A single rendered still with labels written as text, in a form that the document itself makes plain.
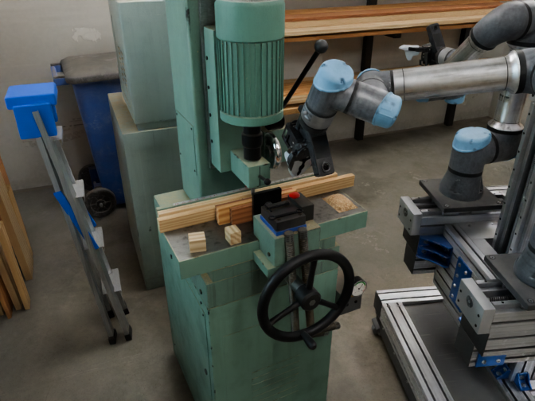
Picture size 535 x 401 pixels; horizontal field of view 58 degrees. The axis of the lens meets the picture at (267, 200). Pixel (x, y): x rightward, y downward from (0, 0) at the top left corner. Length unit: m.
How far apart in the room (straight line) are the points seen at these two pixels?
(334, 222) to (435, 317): 0.92
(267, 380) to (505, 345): 0.75
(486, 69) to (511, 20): 0.51
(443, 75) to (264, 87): 0.43
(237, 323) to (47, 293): 1.51
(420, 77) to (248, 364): 1.01
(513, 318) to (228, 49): 1.04
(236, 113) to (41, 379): 1.52
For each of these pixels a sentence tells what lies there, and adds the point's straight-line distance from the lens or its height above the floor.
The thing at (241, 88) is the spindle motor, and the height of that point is 1.30.
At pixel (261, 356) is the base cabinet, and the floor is 0.45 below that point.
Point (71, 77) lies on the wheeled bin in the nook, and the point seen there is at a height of 0.93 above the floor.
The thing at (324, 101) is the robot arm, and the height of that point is 1.33.
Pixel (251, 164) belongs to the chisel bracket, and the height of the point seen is 1.07.
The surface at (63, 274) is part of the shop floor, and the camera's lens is 2.91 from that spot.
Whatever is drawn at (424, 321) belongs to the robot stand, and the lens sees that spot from 2.20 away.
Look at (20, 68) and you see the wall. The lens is 3.62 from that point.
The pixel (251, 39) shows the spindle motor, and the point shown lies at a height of 1.42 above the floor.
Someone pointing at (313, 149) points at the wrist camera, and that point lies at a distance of 1.14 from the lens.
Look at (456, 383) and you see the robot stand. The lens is 2.01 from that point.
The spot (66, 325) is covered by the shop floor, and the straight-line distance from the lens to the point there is 2.57.
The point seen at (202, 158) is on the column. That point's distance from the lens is 1.56.
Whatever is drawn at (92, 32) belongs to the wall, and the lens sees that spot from 3.57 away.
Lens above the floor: 1.65
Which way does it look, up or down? 29 degrees down
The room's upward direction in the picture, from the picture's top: straight up
